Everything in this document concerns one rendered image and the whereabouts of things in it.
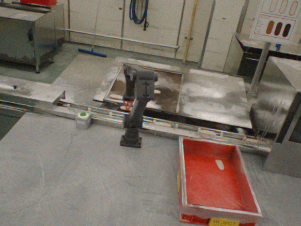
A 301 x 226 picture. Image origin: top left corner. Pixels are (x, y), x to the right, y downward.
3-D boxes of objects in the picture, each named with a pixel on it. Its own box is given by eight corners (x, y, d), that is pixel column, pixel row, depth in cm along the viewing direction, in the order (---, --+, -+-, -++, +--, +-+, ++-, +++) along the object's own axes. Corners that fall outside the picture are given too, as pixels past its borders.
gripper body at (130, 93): (122, 99, 152) (122, 88, 149) (126, 92, 161) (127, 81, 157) (133, 101, 152) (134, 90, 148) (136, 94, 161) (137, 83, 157)
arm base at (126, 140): (119, 145, 144) (141, 148, 145) (120, 133, 140) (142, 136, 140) (121, 136, 152) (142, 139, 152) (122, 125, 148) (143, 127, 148)
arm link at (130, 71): (132, 83, 109) (157, 84, 111) (133, 69, 108) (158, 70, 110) (121, 73, 150) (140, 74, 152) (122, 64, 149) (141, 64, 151)
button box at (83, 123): (74, 132, 155) (73, 117, 149) (79, 125, 162) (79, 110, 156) (87, 135, 154) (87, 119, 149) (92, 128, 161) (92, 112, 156)
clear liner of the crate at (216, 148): (177, 224, 105) (181, 207, 100) (174, 148, 147) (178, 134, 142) (258, 233, 105) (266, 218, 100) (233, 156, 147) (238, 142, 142)
